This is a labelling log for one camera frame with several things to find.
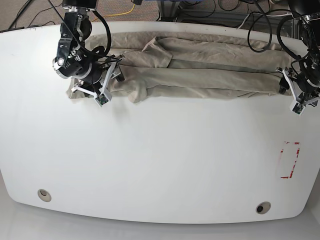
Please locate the right table cable grommet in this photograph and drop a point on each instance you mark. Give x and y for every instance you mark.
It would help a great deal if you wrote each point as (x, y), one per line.
(263, 208)

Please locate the table cable grommet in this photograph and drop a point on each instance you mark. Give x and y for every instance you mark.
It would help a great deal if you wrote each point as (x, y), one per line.
(44, 195)
(263, 208)

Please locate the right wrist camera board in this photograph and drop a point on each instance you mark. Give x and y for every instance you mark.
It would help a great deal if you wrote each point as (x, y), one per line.
(103, 99)

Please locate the beige grey t-shirt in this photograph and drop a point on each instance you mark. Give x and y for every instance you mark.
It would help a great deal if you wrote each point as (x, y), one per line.
(193, 65)

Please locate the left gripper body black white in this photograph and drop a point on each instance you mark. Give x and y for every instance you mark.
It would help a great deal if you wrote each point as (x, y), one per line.
(301, 90)

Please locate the red tape rectangle marking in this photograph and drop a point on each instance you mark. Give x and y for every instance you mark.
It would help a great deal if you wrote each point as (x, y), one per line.
(288, 157)

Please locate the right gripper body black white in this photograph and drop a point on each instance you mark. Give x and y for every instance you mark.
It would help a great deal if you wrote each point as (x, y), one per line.
(96, 80)

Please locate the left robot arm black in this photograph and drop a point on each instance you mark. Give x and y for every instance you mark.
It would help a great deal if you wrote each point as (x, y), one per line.
(307, 14)

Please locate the left table cable grommet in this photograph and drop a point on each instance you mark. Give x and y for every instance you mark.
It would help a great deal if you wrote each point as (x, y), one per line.
(44, 195)

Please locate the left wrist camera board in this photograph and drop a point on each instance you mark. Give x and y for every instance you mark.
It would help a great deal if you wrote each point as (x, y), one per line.
(297, 107)

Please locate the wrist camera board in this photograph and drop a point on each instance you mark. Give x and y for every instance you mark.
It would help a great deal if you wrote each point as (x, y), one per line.
(297, 107)
(103, 99)

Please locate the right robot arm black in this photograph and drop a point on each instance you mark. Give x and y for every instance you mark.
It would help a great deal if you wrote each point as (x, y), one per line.
(72, 57)

